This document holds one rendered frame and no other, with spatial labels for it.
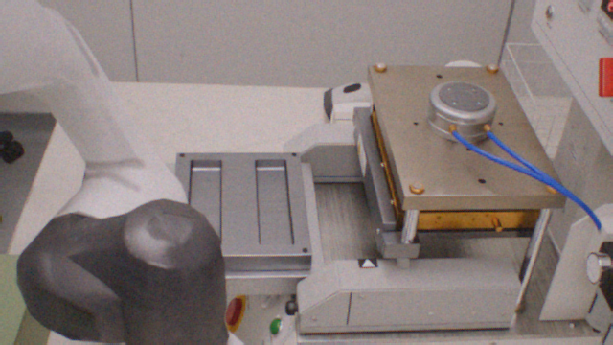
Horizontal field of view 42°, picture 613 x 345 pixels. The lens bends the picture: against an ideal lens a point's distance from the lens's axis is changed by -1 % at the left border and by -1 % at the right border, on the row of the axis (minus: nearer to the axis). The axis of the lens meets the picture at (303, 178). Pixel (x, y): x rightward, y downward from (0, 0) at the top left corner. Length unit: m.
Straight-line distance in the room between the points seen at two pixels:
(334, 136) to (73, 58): 0.52
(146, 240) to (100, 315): 0.08
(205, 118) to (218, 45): 1.05
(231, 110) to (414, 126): 0.71
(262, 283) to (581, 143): 0.42
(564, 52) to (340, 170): 0.34
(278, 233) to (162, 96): 0.74
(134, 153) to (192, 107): 0.90
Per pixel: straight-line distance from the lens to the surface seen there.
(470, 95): 0.95
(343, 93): 1.55
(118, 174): 0.73
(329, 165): 1.11
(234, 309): 1.12
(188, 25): 2.59
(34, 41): 0.62
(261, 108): 1.61
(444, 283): 0.91
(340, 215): 1.08
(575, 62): 0.98
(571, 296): 0.98
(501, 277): 0.93
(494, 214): 0.93
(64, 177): 1.46
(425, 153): 0.90
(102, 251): 0.64
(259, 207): 1.01
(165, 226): 0.63
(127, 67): 2.69
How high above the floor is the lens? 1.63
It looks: 38 degrees down
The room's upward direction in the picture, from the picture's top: 4 degrees clockwise
